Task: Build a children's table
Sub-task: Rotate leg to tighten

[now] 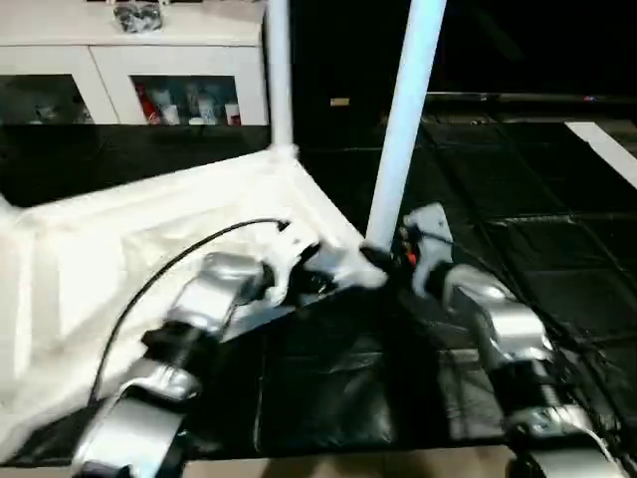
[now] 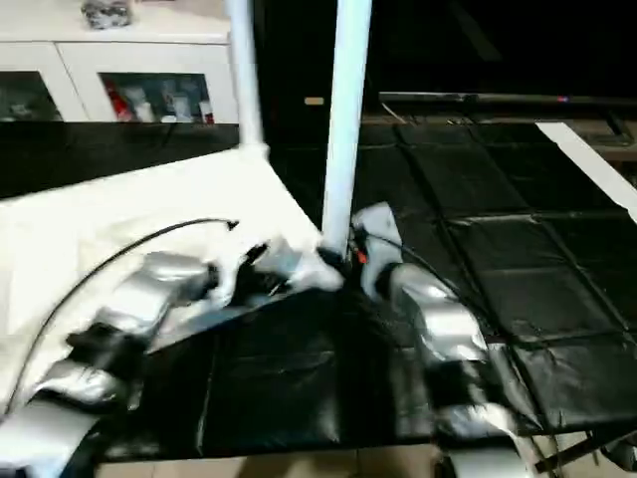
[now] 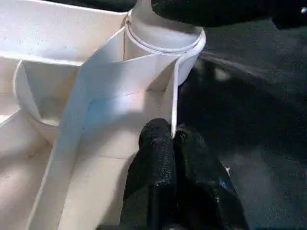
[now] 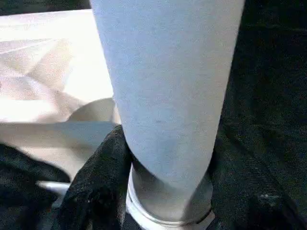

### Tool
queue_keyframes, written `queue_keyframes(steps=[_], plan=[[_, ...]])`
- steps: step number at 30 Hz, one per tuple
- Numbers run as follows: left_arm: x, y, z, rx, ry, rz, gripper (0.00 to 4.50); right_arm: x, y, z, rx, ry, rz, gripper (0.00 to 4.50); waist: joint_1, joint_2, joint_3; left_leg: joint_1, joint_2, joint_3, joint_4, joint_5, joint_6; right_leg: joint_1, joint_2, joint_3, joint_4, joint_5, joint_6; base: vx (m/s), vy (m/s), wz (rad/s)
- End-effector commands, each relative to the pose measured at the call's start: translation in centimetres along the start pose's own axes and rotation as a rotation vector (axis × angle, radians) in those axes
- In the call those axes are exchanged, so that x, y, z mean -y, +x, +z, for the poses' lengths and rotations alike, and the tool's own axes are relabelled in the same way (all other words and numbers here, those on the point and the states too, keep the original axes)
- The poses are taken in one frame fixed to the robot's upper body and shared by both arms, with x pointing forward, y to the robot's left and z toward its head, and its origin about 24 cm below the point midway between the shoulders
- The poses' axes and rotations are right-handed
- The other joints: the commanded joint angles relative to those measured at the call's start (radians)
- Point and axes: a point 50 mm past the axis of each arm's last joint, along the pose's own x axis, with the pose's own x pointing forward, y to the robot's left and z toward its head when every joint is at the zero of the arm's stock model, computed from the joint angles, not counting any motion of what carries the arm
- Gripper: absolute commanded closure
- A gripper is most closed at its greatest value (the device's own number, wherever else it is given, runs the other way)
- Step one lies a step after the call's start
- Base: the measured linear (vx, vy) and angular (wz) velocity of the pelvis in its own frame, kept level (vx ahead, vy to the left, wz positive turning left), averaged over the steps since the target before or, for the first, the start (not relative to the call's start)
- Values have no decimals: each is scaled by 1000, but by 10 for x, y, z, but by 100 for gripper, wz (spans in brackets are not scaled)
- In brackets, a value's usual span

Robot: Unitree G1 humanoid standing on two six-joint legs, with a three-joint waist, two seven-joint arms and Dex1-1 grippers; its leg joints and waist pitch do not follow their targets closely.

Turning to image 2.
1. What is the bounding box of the black work mat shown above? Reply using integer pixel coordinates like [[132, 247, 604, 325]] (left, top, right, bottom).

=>
[[0, 118, 637, 464]]

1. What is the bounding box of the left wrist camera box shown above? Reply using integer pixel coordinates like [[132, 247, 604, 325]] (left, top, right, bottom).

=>
[[204, 239, 278, 306]]

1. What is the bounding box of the white flat strip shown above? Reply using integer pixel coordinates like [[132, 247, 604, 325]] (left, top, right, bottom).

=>
[[537, 121, 637, 216]]

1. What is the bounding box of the grey crumpled object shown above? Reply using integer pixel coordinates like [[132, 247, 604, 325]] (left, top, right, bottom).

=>
[[82, 0, 135, 29]]

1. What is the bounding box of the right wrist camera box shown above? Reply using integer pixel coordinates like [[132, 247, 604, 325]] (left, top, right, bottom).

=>
[[350, 203, 404, 296]]

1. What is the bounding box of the white plastic table top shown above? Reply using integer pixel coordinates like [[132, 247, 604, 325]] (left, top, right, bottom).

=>
[[0, 144, 345, 401]]

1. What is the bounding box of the red bottle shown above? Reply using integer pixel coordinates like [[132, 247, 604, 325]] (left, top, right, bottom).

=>
[[106, 82, 130, 123]]

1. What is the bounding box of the white plastic table leg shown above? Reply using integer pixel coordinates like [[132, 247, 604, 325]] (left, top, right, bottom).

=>
[[227, 0, 272, 160], [318, 0, 374, 264]]

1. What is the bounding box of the white glass-door cabinet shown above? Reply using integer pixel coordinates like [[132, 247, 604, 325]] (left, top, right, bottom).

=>
[[0, 0, 242, 126]]

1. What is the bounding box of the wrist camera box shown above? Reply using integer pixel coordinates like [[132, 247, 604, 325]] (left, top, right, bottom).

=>
[[350, 203, 404, 296], [204, 239, 278, 306]]

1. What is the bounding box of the dark long rail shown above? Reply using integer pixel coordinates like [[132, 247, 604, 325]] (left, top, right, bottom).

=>
[[378, 92, 637, 112]]

